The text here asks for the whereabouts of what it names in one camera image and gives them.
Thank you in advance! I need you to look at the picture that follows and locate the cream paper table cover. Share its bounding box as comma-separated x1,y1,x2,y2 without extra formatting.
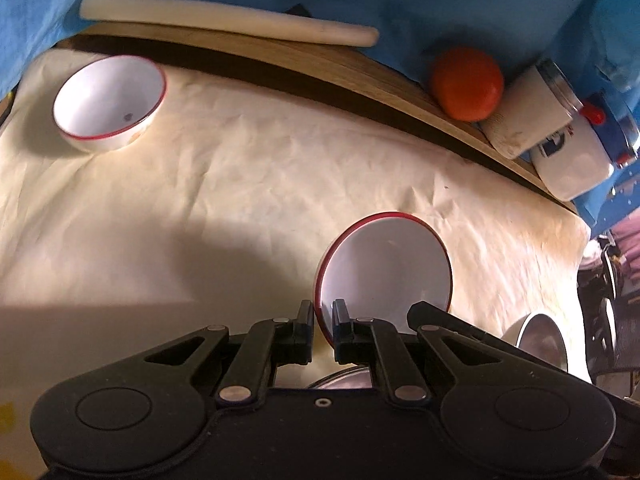
1,50,589,479

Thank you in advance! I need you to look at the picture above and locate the blue cloth backdrop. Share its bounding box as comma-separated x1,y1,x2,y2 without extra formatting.
0,0,640,239

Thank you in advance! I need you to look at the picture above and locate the large steel plate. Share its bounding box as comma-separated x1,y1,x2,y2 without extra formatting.
308,366,372,390

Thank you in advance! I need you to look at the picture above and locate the black office chair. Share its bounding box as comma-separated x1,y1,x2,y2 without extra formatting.
577,232,639,380

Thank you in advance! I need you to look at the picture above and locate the orange fruit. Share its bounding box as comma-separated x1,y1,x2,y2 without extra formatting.
427,47,504,122

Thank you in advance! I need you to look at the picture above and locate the wooden board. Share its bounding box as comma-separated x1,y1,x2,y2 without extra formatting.
58,23,551,197

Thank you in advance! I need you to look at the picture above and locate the steel bowl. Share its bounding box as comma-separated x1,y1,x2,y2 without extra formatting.
501,312,568,372

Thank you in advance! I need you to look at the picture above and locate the white steel thermos cup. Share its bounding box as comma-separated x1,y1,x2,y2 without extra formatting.
480,58,582,159

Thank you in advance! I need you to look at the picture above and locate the white blue-lidded water jug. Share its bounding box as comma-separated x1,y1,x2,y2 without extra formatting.
529,90,639,202

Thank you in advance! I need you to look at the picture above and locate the white red-rimmed bowl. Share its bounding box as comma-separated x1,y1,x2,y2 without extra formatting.
52,55,168,153
314,211,454,342

